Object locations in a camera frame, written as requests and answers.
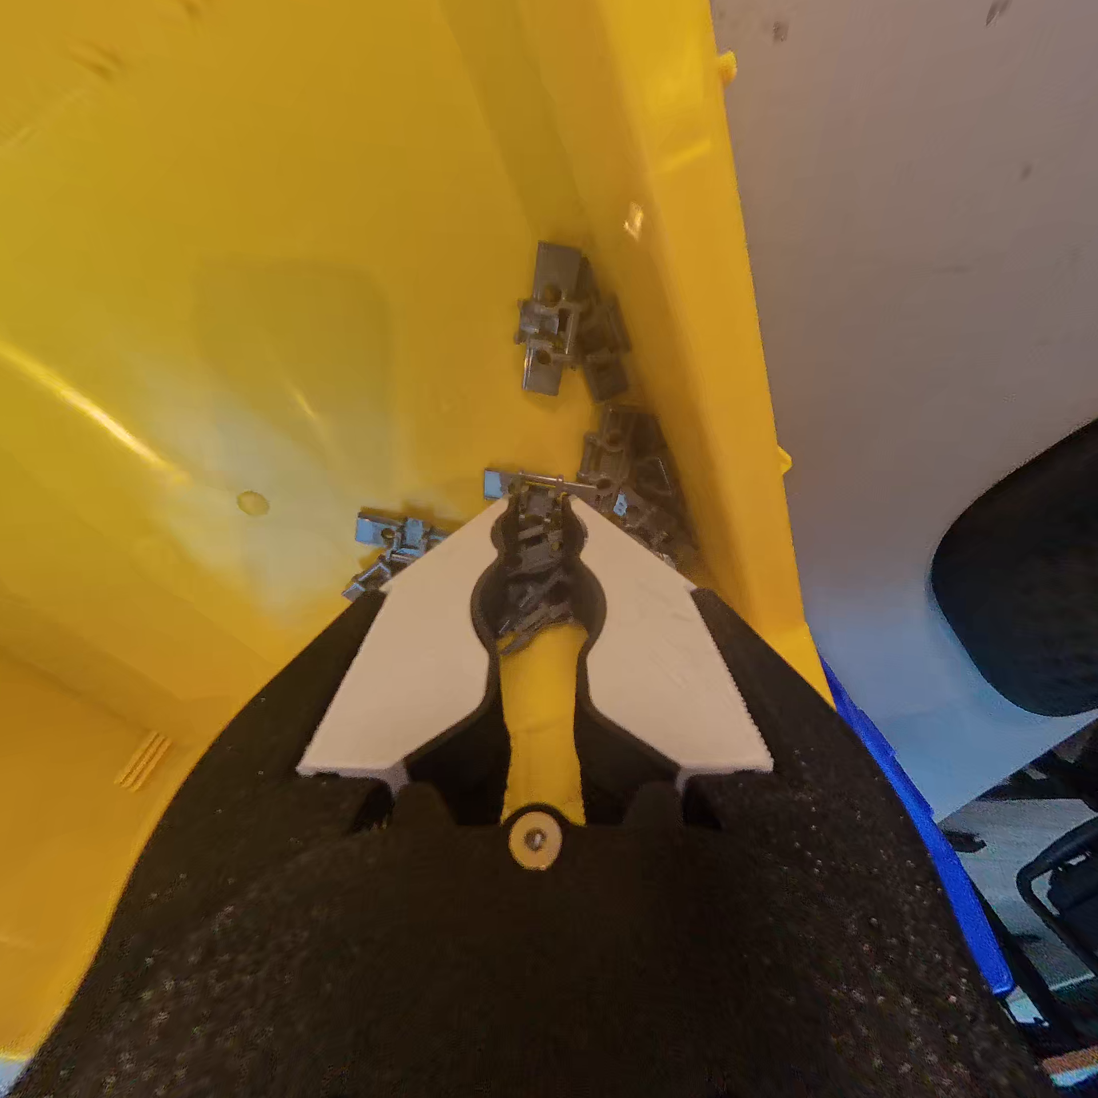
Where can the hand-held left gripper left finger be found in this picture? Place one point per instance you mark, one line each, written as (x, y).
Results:
(412, 660)

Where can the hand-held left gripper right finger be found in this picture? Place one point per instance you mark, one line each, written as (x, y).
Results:
(660, 669)

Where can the grey plastic track link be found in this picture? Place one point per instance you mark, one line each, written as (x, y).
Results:
(536, 532)

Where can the pile of grey track links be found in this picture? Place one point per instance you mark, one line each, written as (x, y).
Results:
(557, 318)

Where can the yellow plastic bin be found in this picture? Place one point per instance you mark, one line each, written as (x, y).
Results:
(257, 299)

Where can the grey desk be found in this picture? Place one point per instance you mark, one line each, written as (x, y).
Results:
(900, 258)

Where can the blue plastic bin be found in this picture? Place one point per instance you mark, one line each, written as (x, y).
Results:
(927, 814)

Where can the black office chair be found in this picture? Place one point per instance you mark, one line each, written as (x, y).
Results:
(1064, 884)

